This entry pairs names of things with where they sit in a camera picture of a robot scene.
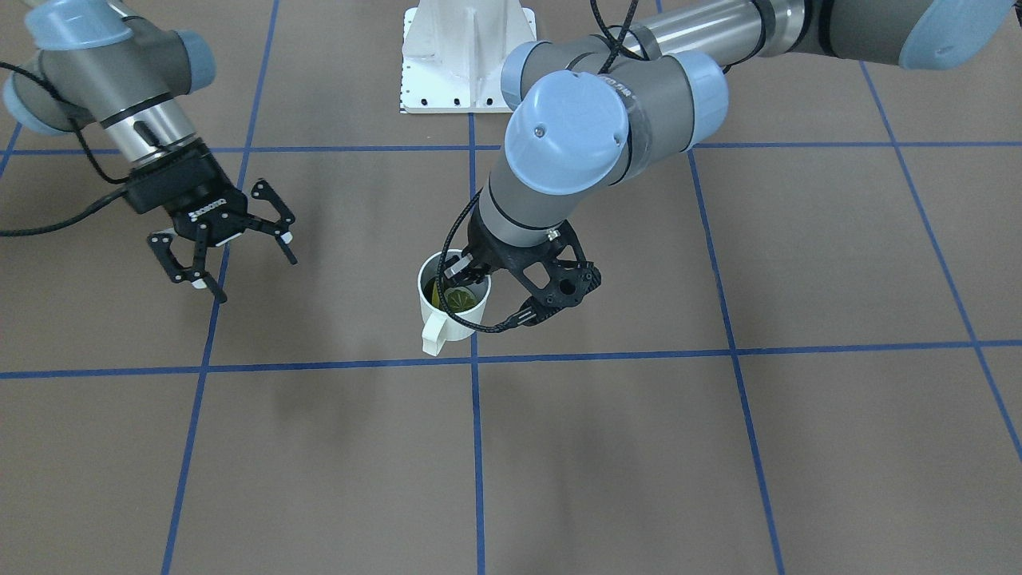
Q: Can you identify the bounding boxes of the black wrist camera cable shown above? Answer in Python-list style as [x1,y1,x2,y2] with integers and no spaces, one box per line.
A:
[438,188,560,335]

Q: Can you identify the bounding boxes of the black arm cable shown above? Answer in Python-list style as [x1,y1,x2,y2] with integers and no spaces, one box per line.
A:
[0,60,133,238]

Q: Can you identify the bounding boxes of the white ceramic mug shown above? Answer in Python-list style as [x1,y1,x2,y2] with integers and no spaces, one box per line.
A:
[418,252,490,356]

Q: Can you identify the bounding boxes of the lemon slice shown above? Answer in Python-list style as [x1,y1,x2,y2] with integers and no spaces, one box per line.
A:
[424,278,481,314]

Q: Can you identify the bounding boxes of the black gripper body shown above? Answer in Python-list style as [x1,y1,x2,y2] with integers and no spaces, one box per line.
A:
[125,141,248,244]
[467,215,601,324]

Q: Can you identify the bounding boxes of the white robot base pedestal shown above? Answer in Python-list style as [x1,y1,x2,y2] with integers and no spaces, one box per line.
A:
[399,1,537,114]

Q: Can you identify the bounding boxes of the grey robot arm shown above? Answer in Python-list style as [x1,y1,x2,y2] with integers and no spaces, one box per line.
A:
[2,1,297,303]
[423,1,1020,332]

